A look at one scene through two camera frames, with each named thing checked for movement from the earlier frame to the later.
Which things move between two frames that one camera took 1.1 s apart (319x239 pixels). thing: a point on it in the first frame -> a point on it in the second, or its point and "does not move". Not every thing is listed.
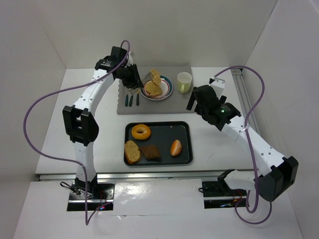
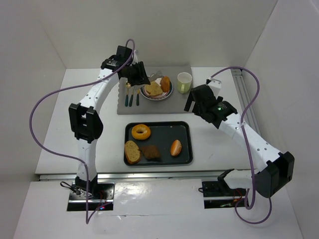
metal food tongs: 148,76 -> 154,76
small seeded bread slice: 155,76 -> 165,83
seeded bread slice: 153,89 does not move
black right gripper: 195,98 does not move
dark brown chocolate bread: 151,152 does not move
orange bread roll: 176,148 does not move
